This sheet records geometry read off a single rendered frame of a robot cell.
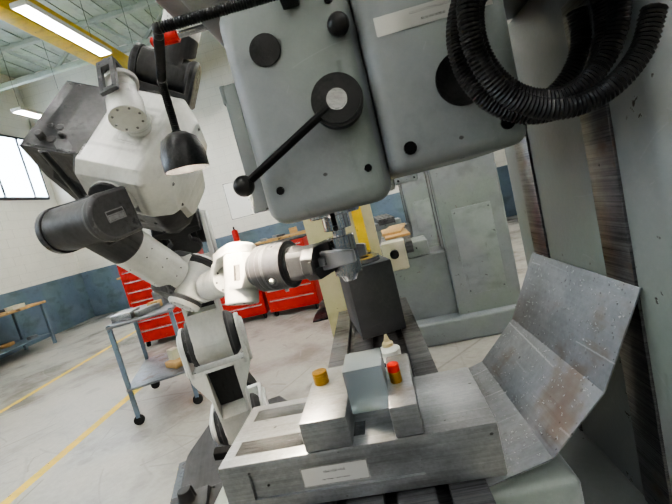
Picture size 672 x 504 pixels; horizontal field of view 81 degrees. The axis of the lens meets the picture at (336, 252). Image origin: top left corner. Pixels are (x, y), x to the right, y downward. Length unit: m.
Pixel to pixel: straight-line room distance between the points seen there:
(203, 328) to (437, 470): 0.86
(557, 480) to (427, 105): 0.54
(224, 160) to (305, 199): 9.71
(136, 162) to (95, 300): 11.33
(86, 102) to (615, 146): 0.99
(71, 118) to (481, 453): 0.97
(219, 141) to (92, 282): 5.00
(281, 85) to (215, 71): 10.10
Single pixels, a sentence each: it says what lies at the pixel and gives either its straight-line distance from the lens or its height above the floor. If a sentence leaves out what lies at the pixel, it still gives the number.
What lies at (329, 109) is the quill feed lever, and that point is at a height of 1.44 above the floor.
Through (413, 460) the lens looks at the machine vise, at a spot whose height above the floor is 1.00.
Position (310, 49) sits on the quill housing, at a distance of 0.61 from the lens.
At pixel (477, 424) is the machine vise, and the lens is 0.53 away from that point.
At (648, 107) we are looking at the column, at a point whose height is 1.34.
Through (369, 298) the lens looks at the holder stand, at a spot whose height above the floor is 1.07.
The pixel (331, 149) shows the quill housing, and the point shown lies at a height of 1.40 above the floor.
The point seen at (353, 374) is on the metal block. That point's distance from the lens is 0.54.
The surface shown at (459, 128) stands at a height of 1.38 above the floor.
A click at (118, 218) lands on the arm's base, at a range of 0.88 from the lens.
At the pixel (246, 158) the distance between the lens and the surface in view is 0.68.
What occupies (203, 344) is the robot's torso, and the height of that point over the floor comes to 1.02.
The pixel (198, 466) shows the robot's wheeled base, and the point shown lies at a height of 0.57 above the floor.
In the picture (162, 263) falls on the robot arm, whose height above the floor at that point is 1.29.
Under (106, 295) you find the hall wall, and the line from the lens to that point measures 11.99.
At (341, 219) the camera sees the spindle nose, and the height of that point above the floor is 1.30.
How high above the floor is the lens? 1.32
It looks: 7 degrees down
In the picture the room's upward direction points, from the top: 14 degrees counter-clockwise
